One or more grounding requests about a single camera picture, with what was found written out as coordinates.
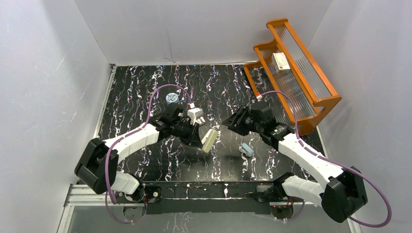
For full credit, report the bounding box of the white red box on shelf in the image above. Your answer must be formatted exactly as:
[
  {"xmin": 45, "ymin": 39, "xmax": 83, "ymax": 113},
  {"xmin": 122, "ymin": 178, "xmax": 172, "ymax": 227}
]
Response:
[{"xmin": 272, "ymin": 52, "xmax": 291, "ymax": 74}]

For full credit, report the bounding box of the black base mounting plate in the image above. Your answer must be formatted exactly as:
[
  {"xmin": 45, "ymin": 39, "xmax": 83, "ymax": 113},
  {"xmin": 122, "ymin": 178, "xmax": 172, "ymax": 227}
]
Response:
[{"xmin": 113, "ymin": 182, "xmax": 306, "ymax": 216}]

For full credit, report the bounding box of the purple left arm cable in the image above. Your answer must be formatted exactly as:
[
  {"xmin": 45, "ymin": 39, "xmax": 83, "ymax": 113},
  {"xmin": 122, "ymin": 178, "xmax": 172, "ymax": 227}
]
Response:
[{"xmin": 104, "ymin": 84, "xmax": 194, "ymax": 225}]

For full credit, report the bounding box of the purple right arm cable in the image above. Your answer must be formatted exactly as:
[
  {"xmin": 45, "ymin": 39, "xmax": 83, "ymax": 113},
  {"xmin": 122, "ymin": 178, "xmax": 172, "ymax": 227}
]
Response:
[{"xmin": 256, "ymin": 90, "xmax": 393, "ymax": 228}]

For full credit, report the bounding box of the cream white stapler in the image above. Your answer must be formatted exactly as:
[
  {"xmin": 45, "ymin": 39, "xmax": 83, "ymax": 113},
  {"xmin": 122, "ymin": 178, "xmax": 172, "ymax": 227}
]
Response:
[{"xmin": 201, "ymin": 129, "xmax": 218, "ymax": 153}]

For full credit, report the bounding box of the orange wooden shelf rack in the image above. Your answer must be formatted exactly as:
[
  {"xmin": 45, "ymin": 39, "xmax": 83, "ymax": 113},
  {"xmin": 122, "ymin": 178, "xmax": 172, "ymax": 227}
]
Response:
[{"xmin": 243, "ymin": 18, "xmax": 342, "ymax": 135}]

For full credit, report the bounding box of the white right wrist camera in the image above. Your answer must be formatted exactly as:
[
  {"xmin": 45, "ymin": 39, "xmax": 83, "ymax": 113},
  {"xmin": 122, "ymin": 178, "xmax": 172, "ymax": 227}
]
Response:
[{"xmin": 255, "ymin": 93, "xmax": 263, "ymax": 101}]

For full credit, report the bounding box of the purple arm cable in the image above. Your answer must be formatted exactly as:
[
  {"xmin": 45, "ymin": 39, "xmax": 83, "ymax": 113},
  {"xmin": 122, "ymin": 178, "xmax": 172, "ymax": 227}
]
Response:
[
  {"xmin": 104, "ymin": 84, "xmax": 194, "ymax": 225},
  {"xmin": 256, "ymin": 90, "xmax": 393, "ymax": 228}
]

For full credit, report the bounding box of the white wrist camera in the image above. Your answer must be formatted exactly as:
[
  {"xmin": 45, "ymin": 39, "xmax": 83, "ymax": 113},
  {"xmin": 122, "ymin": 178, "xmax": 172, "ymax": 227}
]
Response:
[
  {"xmin": 187, "ymin": 103, "xmax": 204, "ymax": 125},
  {"xmin": 255, "ymin": 93, "xmax": 263, "ymax": 101}
]

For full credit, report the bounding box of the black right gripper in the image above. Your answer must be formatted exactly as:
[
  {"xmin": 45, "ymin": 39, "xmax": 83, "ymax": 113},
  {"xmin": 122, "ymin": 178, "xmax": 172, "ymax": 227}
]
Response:
[{"xmin": 221, "ymin": 104, "xmax": 263, "ymax": 137}]

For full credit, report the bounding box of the blue white round tin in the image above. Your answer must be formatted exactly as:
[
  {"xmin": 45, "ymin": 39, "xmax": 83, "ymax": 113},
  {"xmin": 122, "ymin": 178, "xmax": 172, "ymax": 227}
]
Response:
[{"xmin": 165, "ymin": 93, "xmax": 179, "ymax": 104}]

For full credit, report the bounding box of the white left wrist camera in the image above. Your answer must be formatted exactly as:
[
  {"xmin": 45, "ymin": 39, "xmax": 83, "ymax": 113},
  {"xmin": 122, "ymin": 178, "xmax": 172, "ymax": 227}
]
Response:
[{"xmin": 187, "ymin": 103, "xmax": 204, "ymax": 125}]

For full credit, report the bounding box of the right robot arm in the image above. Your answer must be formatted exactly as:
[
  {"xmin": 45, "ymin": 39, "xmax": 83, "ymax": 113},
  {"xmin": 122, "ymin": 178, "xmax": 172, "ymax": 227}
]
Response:
[{"xmin": 222, "ymin": 101, "xmax": 368, "ymax": 223}]

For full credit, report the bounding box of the light blue eraser block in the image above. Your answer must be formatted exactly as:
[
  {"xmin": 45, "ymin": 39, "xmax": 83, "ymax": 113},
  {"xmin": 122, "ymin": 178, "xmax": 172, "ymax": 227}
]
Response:
[{"xmin": 239, "ymin": 143, "xmax": 254, "ymax": 158}]

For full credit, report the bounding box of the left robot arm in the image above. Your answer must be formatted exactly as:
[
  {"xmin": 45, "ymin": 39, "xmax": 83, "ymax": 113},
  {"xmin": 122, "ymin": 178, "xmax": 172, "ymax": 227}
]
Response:
[{"xmin": 74, "ymin": 104, "xmax": 205, "ymax": 202}]

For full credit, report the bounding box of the grey staple tray insert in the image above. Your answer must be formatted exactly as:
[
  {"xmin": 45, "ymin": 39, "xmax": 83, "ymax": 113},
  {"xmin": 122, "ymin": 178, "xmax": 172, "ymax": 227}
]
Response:
[{"xmin": 195, "ymin": 116, "xmax": 206, "ymax": 126}]

